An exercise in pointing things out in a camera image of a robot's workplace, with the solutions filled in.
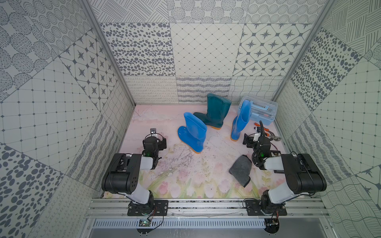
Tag grey microfibre cloth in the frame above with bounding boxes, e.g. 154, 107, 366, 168
229, 155, 252, 187

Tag blue rubber boot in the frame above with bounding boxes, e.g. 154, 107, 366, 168
231, 100, 252, 141
177, 112, 207, 153

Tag green rubber boot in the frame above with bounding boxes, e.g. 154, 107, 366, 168
193, 93, 232, 130

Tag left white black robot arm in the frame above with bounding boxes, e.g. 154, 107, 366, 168
101, 129, 167, 210

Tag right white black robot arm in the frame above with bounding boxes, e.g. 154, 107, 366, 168
243, 132, 327, 214

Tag light blue plastic toolbox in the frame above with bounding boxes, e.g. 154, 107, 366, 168
239, 96, 278, 126

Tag white ventilation grille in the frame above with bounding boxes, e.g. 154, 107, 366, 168
93, 218, 266, 229

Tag orange handled pliers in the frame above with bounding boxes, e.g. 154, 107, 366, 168
254, 123, 281, 141

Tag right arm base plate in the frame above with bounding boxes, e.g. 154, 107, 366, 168
243, 198, 287, 216

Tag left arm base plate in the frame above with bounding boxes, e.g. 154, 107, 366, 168
128, 199, 169, 216

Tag aluminium mounting rail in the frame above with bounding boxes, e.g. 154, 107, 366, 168
85, 198, 328, 218

